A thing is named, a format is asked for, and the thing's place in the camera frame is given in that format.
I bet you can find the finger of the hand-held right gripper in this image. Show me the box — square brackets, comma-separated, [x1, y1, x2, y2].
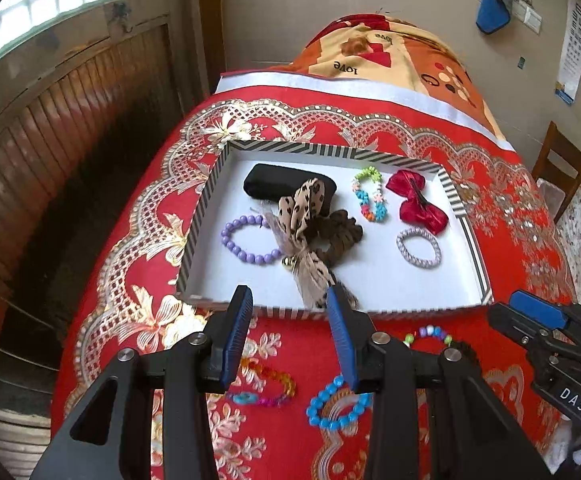
[487, 304, 561, 347]
[509, 290, 571, 328]

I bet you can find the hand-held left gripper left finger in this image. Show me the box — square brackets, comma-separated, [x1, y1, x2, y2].
[30, 284, 255, 480]

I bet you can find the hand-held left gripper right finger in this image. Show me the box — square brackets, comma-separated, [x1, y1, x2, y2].
[324, 284, 553, 480]

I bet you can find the striped cardboard box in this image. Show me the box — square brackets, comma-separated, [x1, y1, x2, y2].
[175, 140, 495, 321]

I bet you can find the purple bead bracelet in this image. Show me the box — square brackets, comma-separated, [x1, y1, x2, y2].
[220, 214, 284, 266]

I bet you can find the white spiral hair tie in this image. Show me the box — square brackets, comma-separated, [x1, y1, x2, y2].
[396, 226, 445, 270]

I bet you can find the brown scrunchie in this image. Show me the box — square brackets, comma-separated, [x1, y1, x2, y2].
[307, 207, 365, 266]

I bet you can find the leopard print hair bow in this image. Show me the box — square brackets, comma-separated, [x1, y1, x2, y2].
[250, 177, 358, 311]

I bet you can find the colourful flower bead bracelet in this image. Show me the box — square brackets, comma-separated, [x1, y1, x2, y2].
[351, 166, 388, 223]

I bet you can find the red bow hair clip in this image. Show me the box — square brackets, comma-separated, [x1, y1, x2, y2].
[385, 169, 450, 236]

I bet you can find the black fabric case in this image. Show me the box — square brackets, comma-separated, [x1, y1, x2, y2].
[244, 162, 338, 206]

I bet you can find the red floral tablecloth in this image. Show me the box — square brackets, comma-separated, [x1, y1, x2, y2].
[50, 72, 581, 480]

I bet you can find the wooden chair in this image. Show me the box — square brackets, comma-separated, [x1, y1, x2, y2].
[530, 121, 581, 223]

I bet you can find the round woven basket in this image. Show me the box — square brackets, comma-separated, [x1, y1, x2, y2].
[0, 405, 54, 480]

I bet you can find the brown wooden door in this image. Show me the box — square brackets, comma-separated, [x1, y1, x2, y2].
[0, 0, 226, 411]

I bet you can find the white cloth band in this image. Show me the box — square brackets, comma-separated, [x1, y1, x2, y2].
[214, 72, 516, 153]

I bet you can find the orange printed blanket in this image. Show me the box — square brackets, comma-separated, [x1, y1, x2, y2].
[290, 12, 506, 143]

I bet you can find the rainbow crystal bead bracelet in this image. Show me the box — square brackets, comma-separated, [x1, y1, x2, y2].
[225, 357, 297, 408]

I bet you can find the blue bead bracelet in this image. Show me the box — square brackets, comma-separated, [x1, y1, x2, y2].
[306, 374, 373, 432]

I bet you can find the multicolour pony bead bracelet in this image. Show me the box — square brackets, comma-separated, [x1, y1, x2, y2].
[403, 325, 453, 350]

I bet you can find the wall poster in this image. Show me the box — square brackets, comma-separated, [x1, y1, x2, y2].
[553, 0, 581, 108]

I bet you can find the white wall switch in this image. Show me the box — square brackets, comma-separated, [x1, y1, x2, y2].
[513, 0, 543, 36]

